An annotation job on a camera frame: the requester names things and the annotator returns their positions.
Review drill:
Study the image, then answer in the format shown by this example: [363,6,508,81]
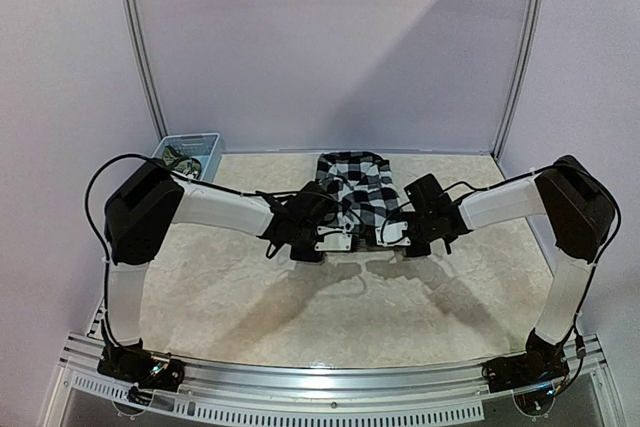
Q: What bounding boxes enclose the black white checked shirt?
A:
[315,151,400,248]

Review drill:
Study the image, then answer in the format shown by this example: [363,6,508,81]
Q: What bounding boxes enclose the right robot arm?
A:
[384,155,622,383]

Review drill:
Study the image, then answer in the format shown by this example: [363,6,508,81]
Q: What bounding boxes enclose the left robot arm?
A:
[83,153,338,381]

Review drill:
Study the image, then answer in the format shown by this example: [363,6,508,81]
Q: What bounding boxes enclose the light blue plastic basket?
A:
[152,133,224,183]

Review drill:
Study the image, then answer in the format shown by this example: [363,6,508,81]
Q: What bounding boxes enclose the green garment in basket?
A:
[160,145,202,180]

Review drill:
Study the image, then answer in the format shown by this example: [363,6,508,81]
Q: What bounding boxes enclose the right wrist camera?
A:
[375,221,410,248]

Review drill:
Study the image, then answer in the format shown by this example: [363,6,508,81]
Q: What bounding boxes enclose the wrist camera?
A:
[314,226,358,252]
[375,221,410,248]

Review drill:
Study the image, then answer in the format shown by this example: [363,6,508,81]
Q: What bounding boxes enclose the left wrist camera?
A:
[314,226,358,252]

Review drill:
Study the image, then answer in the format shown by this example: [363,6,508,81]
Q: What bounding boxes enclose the front aluminium rail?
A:
[45,334,625,426]

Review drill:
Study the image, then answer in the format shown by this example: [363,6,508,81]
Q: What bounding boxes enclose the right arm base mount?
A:
[481,344,577,397]

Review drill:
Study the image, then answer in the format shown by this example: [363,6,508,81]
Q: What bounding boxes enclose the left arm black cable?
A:
[82,153,301,268]

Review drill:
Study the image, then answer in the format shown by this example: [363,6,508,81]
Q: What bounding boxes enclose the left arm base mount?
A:
[97,340,186,406]

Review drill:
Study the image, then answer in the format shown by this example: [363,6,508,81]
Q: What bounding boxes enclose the right aluminium wall post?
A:
[491,0,542,163]

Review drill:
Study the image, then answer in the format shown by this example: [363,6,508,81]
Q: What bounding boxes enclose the aluminium wall post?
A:
[491,0,542,163]
[122,0,169,139]

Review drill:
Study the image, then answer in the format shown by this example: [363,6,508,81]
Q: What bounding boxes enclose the left aluminium wall post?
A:
[122,0,169,139]

